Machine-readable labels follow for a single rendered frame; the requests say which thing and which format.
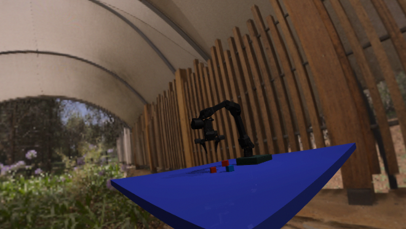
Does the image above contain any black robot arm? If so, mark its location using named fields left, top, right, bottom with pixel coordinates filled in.
left=191, top=100, right=255, bottom=157

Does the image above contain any small blue cube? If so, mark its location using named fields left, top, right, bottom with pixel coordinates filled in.
left=226, top=165, right=234, bottom=172

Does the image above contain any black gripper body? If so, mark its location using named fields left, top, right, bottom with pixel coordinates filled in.
left=194, top=127, right=225, bottom=144

